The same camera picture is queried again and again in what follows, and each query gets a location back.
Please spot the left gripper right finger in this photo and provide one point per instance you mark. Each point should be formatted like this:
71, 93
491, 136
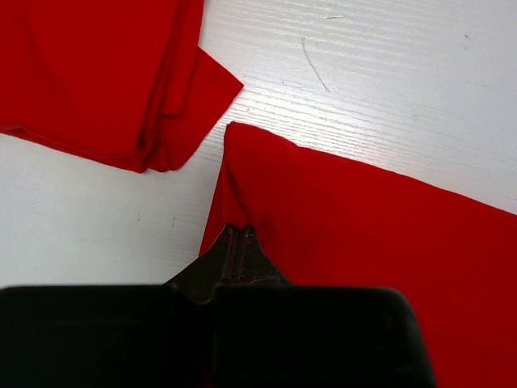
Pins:
267, 332

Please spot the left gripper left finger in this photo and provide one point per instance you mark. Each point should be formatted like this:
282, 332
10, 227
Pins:
113, 335

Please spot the folded red t-shirt stack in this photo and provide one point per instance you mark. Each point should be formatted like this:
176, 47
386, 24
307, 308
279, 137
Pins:
124, 83

